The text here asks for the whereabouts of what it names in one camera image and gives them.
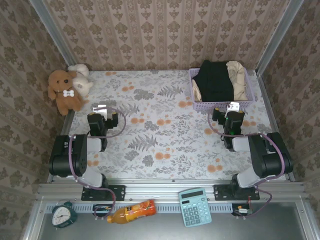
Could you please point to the purple plastic basket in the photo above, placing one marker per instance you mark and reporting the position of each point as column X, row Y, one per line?
column 220, row 105

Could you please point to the black t-shirt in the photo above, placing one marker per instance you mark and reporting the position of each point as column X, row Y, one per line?
column 215, row 80

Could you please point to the beige shorts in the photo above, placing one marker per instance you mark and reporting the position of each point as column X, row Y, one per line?
column 238, row 77

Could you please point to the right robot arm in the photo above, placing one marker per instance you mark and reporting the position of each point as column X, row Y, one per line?
column 270, row 160

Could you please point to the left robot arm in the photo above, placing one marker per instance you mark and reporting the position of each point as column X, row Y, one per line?
column 62, row 160

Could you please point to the white plush toy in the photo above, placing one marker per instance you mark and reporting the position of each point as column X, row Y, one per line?
column 81, row 83

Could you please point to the brown plush dog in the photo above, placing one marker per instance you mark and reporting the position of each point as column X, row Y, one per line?
column 63, row 90

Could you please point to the floral tablecloth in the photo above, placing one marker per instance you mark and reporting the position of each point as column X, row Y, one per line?
column 162, row 140

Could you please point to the orange juice bottle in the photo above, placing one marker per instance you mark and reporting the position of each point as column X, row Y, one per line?
column 136, row 211

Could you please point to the teal calculator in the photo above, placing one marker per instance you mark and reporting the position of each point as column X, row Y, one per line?
column 195, row 208

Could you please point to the green alarm clock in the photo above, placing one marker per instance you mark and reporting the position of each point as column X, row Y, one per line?
column 62, row 215

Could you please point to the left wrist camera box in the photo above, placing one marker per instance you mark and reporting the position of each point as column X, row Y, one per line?
column 100, row 109

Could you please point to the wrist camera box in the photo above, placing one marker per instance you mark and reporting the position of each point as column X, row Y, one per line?
column 100, row 109
column 233, row 106

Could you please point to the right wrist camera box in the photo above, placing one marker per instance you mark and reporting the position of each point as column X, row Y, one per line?
column 233, row 106

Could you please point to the aluminium side rail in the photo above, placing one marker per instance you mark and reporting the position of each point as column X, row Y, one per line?
column 62, row 140
column 268, row 105

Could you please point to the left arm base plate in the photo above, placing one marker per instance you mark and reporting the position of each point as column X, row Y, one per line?
column 118, row 192

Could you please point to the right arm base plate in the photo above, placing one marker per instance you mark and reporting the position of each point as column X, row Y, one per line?
column 220, row 192

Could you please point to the aluminium front frame rail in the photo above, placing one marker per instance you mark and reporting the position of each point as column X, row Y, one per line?
column 155, row 187

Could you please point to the aluminium frame post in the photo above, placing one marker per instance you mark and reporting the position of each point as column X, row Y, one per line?
column 277, row 37
column 53, row 30

